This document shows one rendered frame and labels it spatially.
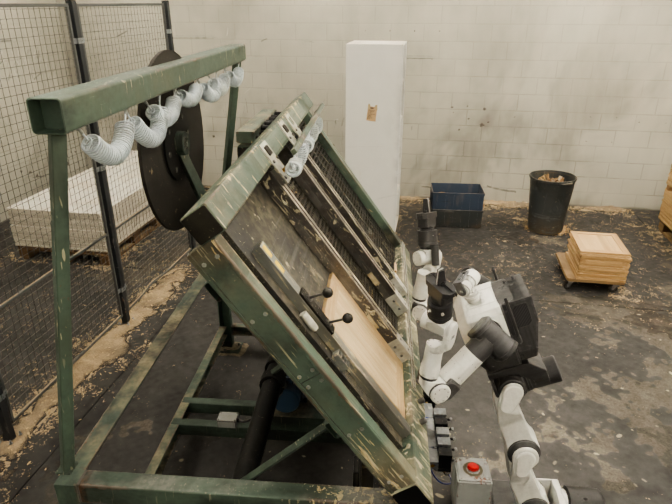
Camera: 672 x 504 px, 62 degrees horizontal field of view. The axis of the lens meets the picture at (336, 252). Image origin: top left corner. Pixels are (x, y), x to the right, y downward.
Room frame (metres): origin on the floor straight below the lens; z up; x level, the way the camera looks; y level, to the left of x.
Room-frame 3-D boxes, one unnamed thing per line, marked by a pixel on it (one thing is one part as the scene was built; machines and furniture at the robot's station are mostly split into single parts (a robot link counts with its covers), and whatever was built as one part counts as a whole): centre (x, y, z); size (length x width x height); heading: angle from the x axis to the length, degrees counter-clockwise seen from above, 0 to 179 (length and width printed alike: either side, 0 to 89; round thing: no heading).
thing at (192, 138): (2.55, 0.71, 1.85); 0.80 x 0.06 x 0.80; 175
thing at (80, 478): (2.61, 0.28, 0.41); 2.20 x 1.38 x 0.83; 175
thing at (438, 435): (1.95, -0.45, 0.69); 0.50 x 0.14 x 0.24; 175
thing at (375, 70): (6.33, -0.44, 1.03); 0.61 x 0.58 x 2.05; 170
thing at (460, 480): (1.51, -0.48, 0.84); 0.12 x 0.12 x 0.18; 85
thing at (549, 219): (6.17, -2.45, 0.33); 0.52 x 0.51 x 0.65; 170
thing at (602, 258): (4.86, -2.41, 0.20); 0.61 x 0.53 x 0.40; 170
